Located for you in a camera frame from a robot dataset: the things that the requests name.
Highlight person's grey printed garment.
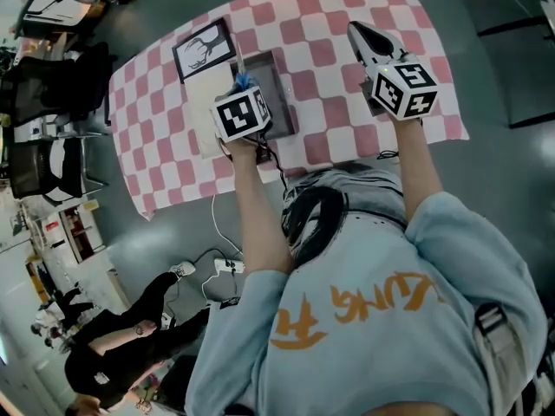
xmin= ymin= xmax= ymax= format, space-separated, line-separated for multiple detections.
xmin=280 ymin=162 xmax=409 ymax=269

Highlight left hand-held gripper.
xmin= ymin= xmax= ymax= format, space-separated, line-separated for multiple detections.
xmin=211 ymin=83 xmax=273 ymax=143

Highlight black framed antler picture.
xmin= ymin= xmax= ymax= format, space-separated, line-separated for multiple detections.
xmin=171 ymin=16 xmax=238 ymax=84

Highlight cream paper sheet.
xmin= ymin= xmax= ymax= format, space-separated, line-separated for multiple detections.
xmin=183 ymin=62 xmax=238 ymax=160

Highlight grey strap with buckle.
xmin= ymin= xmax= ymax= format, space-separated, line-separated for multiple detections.
xmin=473 ymin=302 xmax=544 ymax=409

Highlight white power strip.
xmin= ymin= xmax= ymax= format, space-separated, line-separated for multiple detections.
xmin=212 ymin=257 xmax=246 ymax=275

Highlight white cable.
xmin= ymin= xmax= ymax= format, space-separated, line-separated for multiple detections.
xmin=211 ymin=194 xmax=245 ymax=258

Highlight person's right forearm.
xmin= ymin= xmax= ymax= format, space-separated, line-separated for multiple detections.
xmin=391 ymin=117 xmax=447 ymax=225

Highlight grey shallow box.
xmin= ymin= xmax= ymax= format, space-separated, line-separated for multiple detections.
xmin=236 ymin=49 xmax=298 ymax=141

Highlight black office chair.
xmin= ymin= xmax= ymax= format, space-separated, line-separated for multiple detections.
xmin=7 ymin=135 xmax=106 ymax=204
xmin=0 ymin=42 xmax=117 ymax=126

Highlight wooden shelf unit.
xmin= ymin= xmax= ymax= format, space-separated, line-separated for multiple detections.
xmin=57 ymin=203 xmax=108 ymax=264

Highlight pink white checkered tablecloth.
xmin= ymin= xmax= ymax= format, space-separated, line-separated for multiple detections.
xmin=108 ymin=0 xmax=471 ymax=222

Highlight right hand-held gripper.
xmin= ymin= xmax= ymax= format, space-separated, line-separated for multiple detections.
xmin=347 ymin=20 xmax=439 ymax=121

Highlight blue handled scissors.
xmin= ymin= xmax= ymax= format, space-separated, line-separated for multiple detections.
xmin=233 ymin=43 xmax=255 ymax=94

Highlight person's left forearm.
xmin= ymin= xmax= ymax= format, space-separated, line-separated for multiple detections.
xmin=224 ymin=138 xmax=297 ymax=276

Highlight person's light blue sweatshirt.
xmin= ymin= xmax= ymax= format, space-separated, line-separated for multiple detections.
xmin=185 ymin=191 xmax=548 ymax=416

